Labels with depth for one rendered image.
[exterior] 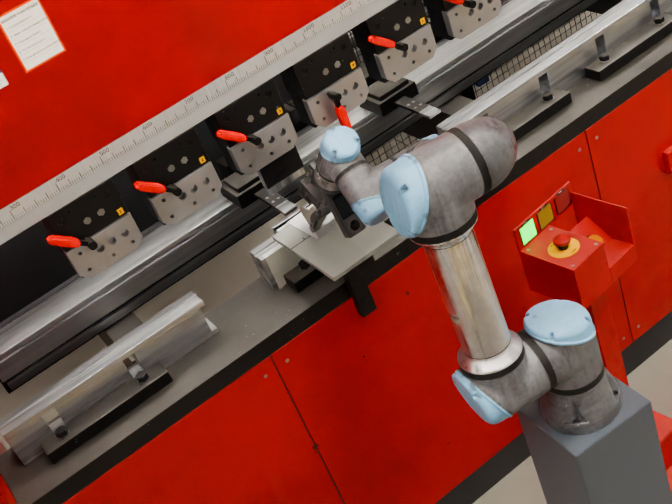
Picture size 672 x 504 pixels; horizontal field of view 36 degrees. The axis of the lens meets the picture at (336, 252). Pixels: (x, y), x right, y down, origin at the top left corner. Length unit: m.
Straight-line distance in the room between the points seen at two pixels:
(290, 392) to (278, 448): 0.14
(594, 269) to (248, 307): 0.78
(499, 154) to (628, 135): 1.20
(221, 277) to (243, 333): 1.85
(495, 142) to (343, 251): 0.68
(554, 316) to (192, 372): 0.83
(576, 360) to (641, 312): 1.22
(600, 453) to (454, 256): 0.53
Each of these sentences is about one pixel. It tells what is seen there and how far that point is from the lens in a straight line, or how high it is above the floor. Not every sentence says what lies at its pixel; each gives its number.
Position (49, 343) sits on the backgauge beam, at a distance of 2.50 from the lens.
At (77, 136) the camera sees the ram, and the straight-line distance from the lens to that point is 2.06.
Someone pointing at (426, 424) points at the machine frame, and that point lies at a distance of 2.67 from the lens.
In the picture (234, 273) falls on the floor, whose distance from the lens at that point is 4.14.
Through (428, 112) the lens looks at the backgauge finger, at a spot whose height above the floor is 1.00.
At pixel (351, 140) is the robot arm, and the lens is 1.98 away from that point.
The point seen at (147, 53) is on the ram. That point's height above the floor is 1.52.
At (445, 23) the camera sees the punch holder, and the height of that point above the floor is 1.22.
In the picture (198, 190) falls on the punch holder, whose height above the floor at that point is 1.21.
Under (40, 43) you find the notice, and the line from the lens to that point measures 2.00.
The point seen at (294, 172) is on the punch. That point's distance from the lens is 2.33.
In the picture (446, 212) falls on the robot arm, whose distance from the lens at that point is 1.59.
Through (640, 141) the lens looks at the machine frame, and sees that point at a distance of 2.82.
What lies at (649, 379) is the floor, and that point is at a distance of 3.13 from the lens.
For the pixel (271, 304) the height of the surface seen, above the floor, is 0.87.
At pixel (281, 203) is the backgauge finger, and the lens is 2.43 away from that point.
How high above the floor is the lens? 2.22
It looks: 34 degrees down
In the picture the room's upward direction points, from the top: 23 degrees counter-clockwise
